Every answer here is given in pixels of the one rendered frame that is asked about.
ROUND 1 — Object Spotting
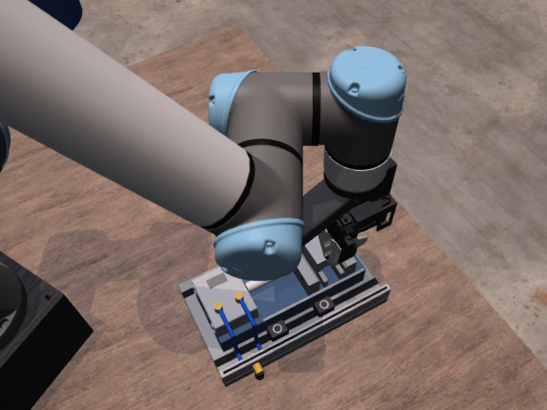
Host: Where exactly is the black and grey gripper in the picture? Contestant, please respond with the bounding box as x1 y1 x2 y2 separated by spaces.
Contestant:
318 158 397 267

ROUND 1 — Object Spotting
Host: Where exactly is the grey flat bar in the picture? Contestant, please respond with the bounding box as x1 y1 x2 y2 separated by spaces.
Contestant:
330 265 344 279
310 265 328 288

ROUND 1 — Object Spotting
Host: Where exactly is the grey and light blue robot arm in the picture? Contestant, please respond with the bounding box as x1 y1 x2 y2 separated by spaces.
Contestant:
0 0 407 281

